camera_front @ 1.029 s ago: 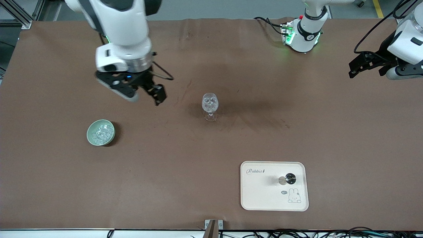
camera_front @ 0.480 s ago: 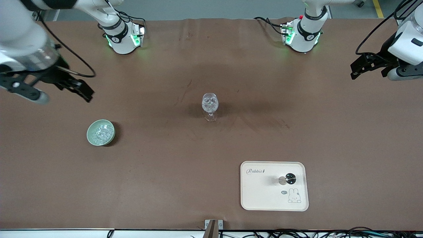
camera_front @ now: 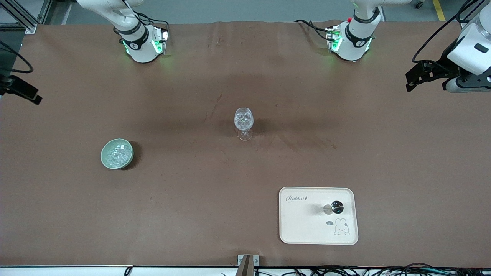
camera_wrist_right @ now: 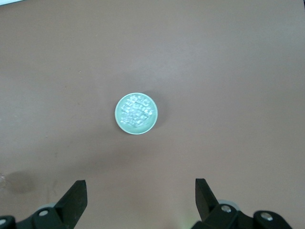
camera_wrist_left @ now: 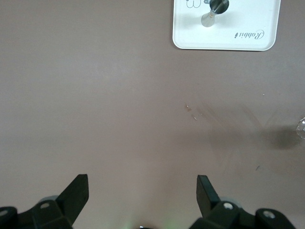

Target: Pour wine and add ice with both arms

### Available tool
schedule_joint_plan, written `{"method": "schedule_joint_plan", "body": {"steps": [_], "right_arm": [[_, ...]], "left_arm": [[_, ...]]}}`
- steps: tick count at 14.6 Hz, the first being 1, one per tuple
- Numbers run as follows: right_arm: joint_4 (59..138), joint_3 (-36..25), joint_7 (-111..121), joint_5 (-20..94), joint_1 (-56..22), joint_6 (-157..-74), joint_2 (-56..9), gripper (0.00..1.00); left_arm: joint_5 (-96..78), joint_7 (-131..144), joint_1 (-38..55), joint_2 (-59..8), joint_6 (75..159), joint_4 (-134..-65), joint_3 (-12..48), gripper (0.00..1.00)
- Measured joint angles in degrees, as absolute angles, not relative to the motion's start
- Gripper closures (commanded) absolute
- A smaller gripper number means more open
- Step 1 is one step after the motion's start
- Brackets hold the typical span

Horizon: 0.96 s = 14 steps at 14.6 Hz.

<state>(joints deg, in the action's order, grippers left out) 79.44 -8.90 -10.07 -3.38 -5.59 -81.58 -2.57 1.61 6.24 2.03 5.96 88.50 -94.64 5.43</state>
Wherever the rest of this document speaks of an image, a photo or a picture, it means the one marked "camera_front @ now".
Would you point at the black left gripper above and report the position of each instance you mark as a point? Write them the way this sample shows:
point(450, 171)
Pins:
point(436, 69)

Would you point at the pile of clear ice cubes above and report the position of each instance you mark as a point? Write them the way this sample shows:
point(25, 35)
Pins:
point(118, 155)

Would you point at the small metal measuring cup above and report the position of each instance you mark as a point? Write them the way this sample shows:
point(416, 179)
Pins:
point(337, 207)

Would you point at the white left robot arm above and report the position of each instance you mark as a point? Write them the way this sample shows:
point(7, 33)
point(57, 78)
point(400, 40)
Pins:
point(356, 42)

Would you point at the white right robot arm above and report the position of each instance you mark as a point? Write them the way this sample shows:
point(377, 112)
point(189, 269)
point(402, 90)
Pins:
point(142, 50)

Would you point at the clear stemmed wine glass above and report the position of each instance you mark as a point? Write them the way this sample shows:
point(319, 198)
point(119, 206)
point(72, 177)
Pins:
point(244, 120)

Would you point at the pale green ceramic bowl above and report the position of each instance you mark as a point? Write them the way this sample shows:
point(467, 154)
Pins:
point(106, 151)

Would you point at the grey base connector box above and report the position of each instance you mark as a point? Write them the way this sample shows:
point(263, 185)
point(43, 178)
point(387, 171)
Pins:
point(333, 38)
point(163, 40)

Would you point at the white table edge strip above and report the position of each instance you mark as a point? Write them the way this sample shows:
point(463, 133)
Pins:
point(76, 271)

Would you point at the brown table cover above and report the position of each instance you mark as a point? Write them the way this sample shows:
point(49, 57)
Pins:
point(191, 211)

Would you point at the cream rabbit print tray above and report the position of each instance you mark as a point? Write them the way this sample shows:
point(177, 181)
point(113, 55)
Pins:
point(303, 226)

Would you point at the brown upright bar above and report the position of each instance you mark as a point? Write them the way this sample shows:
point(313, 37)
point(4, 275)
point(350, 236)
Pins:
point(245, 268)

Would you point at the aluminium frame post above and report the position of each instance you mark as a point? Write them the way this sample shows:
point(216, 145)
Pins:
point(23, 17)

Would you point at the silver metal bracket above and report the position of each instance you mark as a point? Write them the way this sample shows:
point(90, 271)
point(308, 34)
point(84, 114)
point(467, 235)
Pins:
point(256, 260)

